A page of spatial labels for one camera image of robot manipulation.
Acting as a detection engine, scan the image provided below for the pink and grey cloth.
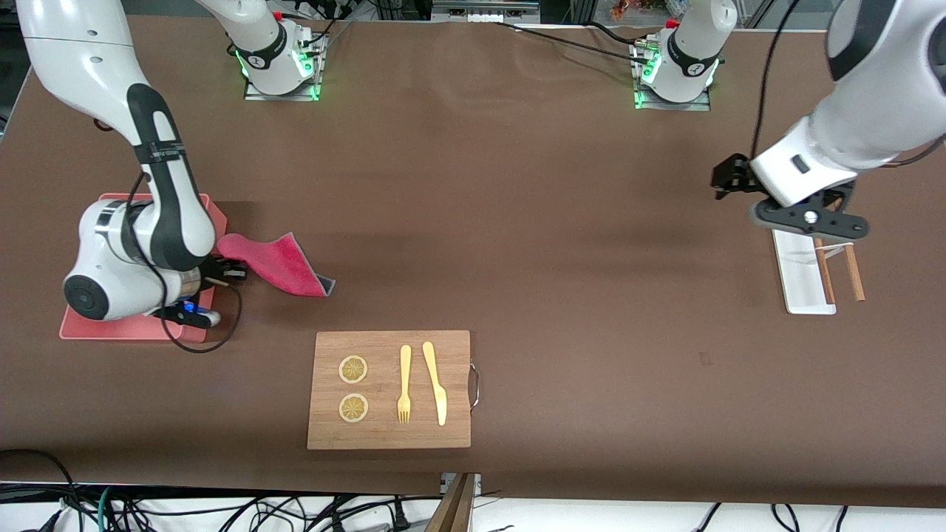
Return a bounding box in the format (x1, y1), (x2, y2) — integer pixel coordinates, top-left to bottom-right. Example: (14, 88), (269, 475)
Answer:
(216, 231), (336, 299)

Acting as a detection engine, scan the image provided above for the pink plastic bin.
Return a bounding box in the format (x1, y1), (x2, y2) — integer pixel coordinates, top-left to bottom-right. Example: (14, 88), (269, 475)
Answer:
(59, 193), (228, 344)

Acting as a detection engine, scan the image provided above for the white rectangular tray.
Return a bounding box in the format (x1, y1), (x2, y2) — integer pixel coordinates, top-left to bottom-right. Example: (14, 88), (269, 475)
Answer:
(772, 228), (838, 316)

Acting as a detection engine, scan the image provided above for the yellow plastic fork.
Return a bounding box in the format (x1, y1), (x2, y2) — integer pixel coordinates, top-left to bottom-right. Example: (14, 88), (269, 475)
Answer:
(397, 344), (412, 425)

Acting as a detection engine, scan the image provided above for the bamboo cutting board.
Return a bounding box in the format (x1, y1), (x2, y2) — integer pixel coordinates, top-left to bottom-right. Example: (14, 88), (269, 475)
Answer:
(307, 330), (472, 451)

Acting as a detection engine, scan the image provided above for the yellow plastic knife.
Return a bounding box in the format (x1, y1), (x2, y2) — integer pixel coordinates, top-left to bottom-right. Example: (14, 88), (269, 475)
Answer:
(422, 341), (448, 427)

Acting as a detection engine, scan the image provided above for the wooden beam under table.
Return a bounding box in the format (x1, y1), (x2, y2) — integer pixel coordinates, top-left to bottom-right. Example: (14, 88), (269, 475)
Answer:
(424, 473), (475, 532)

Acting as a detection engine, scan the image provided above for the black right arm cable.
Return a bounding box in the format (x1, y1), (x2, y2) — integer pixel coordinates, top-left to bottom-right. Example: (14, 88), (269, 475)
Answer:
(124, 170), (245, 355)

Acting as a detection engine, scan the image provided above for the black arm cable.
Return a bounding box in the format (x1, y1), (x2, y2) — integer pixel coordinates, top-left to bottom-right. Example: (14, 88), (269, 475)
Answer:
(124, 170), (245, 355)
(749, 0), (805, 162)

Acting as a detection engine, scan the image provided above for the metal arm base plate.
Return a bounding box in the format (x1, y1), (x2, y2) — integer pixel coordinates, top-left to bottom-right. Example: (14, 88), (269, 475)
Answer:
(633, 37), (712, 112)
(243, 25), (324, 103)

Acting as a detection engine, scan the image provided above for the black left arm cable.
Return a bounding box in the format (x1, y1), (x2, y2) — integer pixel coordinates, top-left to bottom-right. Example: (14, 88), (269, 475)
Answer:
(749, 0), (805, 162)

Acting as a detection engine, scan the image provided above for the black cable across table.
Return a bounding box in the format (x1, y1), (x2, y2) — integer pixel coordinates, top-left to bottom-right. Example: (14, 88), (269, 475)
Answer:
(491, 21), (653, 57)

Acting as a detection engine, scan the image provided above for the black looped floor cable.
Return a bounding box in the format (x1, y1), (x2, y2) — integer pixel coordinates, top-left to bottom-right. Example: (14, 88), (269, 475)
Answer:
(0, 449), (78, 532)

